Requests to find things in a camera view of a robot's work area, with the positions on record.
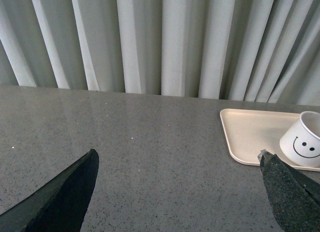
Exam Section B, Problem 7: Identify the white smiley mug black handle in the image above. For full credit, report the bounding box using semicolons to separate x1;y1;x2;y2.
279;111;320;168

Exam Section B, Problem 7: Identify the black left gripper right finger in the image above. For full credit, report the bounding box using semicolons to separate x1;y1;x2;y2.
258;149;320;232

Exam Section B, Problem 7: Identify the beige rectangular plastic tray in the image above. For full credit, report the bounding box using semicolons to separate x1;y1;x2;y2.
220;108;320;172

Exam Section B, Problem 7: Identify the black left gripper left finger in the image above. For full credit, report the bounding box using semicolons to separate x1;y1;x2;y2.
0;149;99;232

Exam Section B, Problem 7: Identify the grey-white pleated curtain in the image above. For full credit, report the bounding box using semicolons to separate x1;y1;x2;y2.
0;0;320;106

